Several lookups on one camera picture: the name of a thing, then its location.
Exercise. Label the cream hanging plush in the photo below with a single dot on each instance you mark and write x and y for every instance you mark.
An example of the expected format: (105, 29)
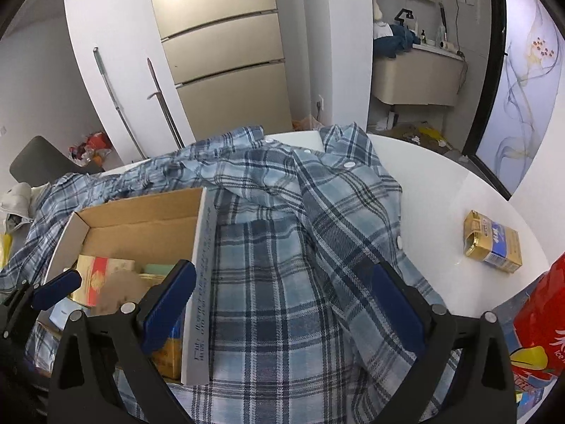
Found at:
(377, 4)

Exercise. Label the dark blue cloth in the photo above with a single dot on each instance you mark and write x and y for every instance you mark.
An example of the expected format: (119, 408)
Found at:
(395, 39)

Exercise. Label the black faucet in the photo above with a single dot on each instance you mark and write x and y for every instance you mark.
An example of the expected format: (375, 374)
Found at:
(404, 14)

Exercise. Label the yellow and blue packet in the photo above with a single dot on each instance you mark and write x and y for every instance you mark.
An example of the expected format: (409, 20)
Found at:
(170, 357)

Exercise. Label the gold cigarette packet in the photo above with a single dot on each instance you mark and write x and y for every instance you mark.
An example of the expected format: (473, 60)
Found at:
(490, 243)

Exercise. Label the black door frame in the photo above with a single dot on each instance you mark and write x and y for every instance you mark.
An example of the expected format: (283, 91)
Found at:
(490, 75)

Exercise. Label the white plastic bag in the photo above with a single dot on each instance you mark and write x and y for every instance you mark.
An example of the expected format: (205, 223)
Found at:
(15, 201)

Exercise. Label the cardboard box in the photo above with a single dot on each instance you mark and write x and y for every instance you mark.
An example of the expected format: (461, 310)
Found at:
(141, 225)

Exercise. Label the patterned glass door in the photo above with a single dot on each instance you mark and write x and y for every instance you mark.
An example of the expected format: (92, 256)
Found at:
(529, 75)

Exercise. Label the blue plaid shirt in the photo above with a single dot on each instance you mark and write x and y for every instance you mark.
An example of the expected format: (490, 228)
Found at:
(287, 274)

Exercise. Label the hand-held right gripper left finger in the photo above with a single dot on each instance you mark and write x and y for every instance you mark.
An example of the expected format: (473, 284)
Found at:
(170, 309)

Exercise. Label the yellow wrapper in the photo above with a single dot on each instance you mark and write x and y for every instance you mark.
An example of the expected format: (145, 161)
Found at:
(430, 133)

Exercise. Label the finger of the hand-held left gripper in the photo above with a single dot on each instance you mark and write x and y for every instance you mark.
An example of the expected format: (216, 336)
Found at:
(57, 289)

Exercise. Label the white hair dryer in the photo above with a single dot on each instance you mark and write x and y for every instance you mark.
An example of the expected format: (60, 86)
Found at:
(448, 46)

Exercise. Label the brown cardboard sheet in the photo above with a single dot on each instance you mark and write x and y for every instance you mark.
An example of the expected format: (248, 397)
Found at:
(406, 134)

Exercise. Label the red iced tea bottle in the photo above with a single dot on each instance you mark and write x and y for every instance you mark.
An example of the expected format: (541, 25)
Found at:
(543, 318)

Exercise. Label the light green packet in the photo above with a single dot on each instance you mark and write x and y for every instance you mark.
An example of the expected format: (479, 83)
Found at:
(156, 269)

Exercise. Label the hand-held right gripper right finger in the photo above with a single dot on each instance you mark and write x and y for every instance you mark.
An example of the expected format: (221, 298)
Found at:
(399, 311)

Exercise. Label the dark grey chair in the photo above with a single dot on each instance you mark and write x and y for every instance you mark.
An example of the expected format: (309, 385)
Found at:
(44, 159)

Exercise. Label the light blue packet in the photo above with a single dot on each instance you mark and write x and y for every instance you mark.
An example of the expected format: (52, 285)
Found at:
(62, 316)

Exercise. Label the low wall outlet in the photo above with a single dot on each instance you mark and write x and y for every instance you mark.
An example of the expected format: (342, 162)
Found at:
(320, 104)

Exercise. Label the gold and red box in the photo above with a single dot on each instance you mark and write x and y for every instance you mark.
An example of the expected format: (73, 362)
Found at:
(95, 274)

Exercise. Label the beige vanity cabinet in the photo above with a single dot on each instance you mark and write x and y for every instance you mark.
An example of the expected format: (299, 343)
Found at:
(415, 79)

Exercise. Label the gold three-door refrigerator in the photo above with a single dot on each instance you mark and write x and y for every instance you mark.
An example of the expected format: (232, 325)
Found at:
(220, 44)

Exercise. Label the red plastic bag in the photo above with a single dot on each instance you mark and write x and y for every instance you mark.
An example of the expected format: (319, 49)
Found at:
(95, 143)

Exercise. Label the orange plastic bag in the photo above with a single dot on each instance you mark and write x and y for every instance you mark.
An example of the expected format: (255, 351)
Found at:
(307, 122)

